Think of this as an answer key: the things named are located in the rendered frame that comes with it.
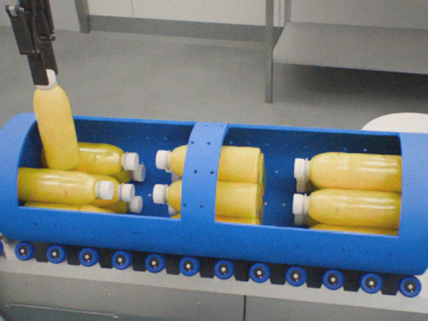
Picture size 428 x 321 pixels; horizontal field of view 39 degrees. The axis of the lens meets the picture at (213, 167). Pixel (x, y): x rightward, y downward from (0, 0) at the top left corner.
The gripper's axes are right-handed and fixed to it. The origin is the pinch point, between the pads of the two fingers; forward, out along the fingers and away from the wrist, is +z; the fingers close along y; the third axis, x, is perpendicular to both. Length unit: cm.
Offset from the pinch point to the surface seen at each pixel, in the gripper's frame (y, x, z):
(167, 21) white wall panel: 334, 69, 124
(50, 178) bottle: -6.8, 0.5, 22.8
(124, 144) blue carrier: 13.6, -8.8, 26.7
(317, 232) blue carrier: -14, -55, 26
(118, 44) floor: 319, 106, 138
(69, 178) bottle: -6.4, -3.6, 22.6
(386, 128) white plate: 39, -70, 34
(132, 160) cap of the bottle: 4.1, -13.7, 24.4
